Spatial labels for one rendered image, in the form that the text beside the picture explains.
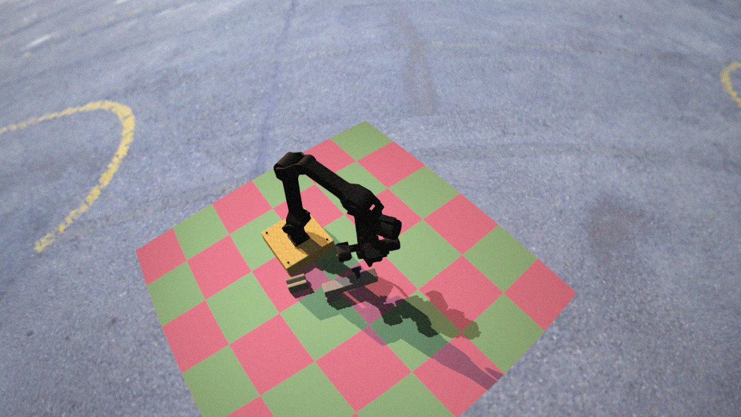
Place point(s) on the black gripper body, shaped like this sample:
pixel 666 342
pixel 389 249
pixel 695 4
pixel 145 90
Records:
pixel 344 250

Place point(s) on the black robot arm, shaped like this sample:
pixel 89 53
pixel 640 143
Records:
pixel 355 198

